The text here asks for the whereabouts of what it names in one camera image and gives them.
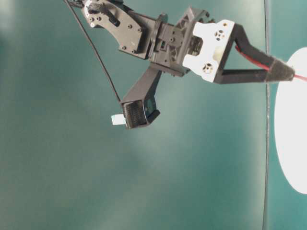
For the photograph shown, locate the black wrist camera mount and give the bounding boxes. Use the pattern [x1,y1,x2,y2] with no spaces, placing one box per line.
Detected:
[111,64,162,129]

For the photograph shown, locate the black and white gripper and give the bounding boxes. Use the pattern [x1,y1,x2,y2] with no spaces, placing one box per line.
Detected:
[148,7,294,84]

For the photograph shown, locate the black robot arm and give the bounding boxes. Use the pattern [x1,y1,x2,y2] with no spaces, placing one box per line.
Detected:
[71,0,295,84]

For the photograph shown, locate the white round ceiling light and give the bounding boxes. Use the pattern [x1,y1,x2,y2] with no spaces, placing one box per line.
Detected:
[274,47,307,194]

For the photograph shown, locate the thin black cable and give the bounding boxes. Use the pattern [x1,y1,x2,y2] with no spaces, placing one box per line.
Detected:
[64,0,122,104]

